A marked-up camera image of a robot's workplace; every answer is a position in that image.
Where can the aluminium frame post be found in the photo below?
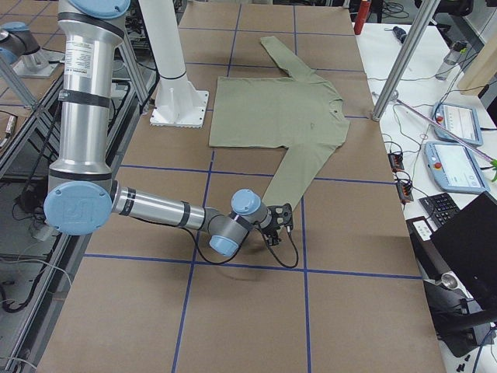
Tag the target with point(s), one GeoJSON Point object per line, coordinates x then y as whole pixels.
{"type": "Point", "coordinates": [416, 31]}

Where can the black keyboard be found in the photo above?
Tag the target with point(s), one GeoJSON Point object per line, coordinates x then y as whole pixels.
{"type": "Point", "coordinates": [440, 208]}

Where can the black laptop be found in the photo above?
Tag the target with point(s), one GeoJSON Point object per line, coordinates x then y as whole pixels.
{"type": "Point", "coordinates": [467, 243]}

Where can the clear water bottle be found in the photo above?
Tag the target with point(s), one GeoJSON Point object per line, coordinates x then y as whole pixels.
{"type": "Point", "coordinates": [457, 48]}

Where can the grey orange usb hub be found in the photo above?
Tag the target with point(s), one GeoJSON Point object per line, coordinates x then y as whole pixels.
{"type": "Point", "coordinates": [396, 162]}
{"type": "Point", "coordinates": [404, 188]}

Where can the steel cup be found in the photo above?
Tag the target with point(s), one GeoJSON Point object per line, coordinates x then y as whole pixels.
{"type": "Point", "coordinates": [449, 281]}

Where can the near blue teach pendant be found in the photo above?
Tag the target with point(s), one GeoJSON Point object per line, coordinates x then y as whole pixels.
{"type": "Point", "coordinates": [454, 168]}

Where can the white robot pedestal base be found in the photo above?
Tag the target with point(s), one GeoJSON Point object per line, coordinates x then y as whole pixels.
{"type": "Point", "coordinates": [177, 103]}

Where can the far blue teach pendant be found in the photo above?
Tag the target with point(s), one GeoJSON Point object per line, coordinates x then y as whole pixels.
{"type": "Point", "coordinates": [459, 120]}

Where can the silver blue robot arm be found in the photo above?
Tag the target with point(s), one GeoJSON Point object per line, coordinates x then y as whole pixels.
{"type": "Point", "coordinates": [82, 193]}
{"type": "Point", "coordinates": [21, 50]}

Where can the blue teach pendant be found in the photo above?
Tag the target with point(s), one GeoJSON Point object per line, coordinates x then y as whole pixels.
{"type": "Point", "coordinates": [454, 168]}
{"type": "Point", "coordinates": [459, 120]}

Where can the red bottle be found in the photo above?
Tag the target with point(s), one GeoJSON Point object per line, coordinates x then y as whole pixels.
{"type": "Point", "coordinates": [361, 16]}

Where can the white label remote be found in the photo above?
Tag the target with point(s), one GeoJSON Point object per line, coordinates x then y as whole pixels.
{"type": "Point", "coordinates": [423, 229]}

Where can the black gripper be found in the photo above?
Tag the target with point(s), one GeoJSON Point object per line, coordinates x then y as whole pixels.
{"type": "Point", "coordinates": [270, 231]}

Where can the olive green long-sleeve shirt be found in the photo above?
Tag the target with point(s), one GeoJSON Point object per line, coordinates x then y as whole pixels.
{"type": "Point", "coordinates": [301, 112]}

